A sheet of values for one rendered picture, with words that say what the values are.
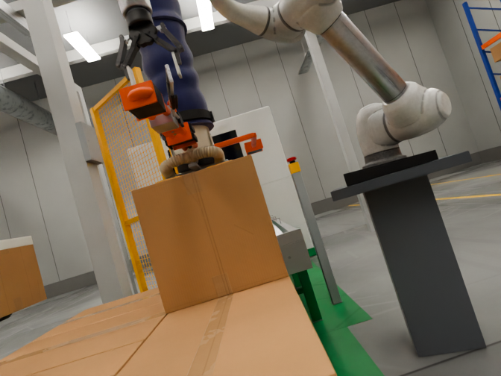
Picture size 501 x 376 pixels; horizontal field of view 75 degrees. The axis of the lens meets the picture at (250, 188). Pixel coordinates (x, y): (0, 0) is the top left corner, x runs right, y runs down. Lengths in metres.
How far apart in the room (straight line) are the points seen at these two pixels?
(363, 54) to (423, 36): 12.47
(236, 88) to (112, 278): 9.37
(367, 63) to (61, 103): 2.24
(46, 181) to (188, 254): 11.25
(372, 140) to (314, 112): 9.86
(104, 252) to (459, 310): 2.18
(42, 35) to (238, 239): 2.50
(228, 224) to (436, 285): 0.90
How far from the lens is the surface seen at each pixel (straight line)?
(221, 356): 0.65
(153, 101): 0.75
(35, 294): 2.38
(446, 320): 1.60
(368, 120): 1.52
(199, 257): 1.05
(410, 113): 1.38
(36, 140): 12.57
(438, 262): 1.52
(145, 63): 1.45
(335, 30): 1.27
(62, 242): 11.90
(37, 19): 3.23
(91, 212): 2.65
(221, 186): 1.03
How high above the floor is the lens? 0.78
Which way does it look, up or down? 4 degrees up
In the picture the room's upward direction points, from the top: 17 degrees counter-clockwise
